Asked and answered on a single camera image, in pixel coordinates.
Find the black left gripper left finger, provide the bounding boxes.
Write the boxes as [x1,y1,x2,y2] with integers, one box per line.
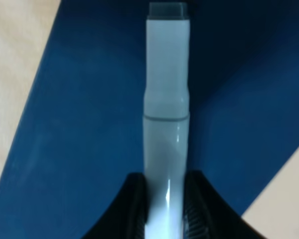
[83,173,148,239]

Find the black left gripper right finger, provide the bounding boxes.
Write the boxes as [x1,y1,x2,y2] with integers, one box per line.
[184,170,264,239]

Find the white marker pen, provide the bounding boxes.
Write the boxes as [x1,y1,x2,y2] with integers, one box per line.
[143,2,190,239]

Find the dark blue notebook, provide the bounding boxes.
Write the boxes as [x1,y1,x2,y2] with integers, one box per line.
[0,0,299,239]

